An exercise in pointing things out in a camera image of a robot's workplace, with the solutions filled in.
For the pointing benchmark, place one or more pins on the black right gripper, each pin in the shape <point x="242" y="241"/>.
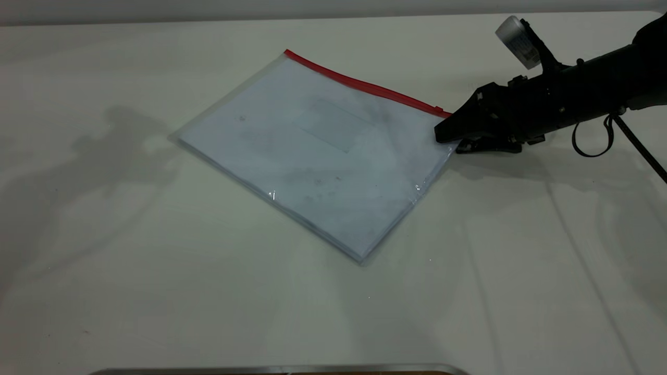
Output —
<point x="547" y="101"/>

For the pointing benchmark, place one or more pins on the red zipper slider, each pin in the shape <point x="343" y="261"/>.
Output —
<point x="441" y="110"/>

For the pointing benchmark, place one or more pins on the transparent zip bag red zipper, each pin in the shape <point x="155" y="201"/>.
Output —
<point x="312" y="151"/>

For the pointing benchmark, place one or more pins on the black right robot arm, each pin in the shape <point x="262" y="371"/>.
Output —
<point x="625" y="73"/>

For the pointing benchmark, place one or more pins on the white paper stack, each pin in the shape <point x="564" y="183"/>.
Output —
<point x="312" y="166"/>

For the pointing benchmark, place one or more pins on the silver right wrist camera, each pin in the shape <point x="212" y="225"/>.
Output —
<point x="517" y="41"/>

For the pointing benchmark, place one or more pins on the silver metal frame edge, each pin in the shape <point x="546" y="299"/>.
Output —
<point x="281" y="370"/>

